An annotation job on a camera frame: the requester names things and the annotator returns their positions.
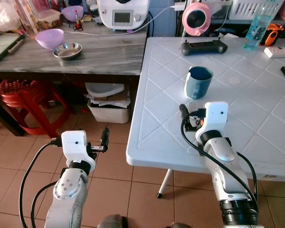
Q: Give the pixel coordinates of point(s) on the clear acrylic container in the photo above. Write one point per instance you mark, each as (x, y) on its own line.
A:
(38, 12)

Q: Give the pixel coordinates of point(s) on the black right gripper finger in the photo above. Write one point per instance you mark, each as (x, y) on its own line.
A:
(184, 111)

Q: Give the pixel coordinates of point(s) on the white power strip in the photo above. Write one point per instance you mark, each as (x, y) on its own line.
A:
(279, 52)

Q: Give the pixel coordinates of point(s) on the clear blue water bottle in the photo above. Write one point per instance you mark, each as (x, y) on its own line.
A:
(257, 28)

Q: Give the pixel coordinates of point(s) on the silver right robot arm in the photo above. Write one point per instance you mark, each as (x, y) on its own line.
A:
(225, 166)

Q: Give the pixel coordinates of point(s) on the white plastic bin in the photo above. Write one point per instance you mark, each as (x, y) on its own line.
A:
(108, 111)

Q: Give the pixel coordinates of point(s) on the white laundry basket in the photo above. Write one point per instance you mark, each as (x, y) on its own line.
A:
(249, 8)

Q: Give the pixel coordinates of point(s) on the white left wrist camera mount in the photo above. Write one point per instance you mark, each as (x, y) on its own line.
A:
(75, 142)

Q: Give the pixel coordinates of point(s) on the stainless steel bowl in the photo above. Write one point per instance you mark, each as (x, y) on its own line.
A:
(67, 51)

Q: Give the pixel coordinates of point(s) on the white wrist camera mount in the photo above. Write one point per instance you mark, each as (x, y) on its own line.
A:
(215, 116)
(75, 142)

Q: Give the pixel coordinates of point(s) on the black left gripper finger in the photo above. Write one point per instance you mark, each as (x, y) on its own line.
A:
(105, 137)

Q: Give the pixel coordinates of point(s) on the red plastic stool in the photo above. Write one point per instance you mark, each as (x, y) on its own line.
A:
(23, 92)

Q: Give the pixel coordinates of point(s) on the orange and black tool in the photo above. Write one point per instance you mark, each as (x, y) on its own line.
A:
(274, 34)

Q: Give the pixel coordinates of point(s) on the dark tray with green rim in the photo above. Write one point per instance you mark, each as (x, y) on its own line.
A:
(4, 47)

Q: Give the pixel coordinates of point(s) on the blue ceramic mug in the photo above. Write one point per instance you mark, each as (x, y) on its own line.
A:
(198, 83)

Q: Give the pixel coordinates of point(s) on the small purple plastic bowl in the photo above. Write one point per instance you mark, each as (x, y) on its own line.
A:
(72, 13)

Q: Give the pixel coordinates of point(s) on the white plastic folding table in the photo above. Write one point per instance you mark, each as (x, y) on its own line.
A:
(247, 109)

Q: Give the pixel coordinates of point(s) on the translucent plastic bag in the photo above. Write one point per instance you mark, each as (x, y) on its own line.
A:
(4, 18)

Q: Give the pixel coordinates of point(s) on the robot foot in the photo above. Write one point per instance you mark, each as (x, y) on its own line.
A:
(113, 222)

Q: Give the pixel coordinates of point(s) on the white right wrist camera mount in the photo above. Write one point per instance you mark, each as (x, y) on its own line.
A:
(215, 116)

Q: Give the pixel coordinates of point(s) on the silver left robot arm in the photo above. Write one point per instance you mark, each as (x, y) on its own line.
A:
(66, 194)

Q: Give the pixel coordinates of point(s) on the pink round appliance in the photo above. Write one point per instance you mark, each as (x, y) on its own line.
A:
(196, 19)

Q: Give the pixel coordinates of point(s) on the grey wooden side table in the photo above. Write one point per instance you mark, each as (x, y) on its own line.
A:
(104, 57)

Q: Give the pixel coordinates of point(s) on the black handheld controller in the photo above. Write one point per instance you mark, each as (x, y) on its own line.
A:
(204, 47)

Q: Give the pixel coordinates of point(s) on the large purple plastic bowl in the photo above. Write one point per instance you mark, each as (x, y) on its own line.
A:
(50, 38)

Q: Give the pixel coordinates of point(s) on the white kitchen machine with display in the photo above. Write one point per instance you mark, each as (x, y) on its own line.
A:
(123, 12)

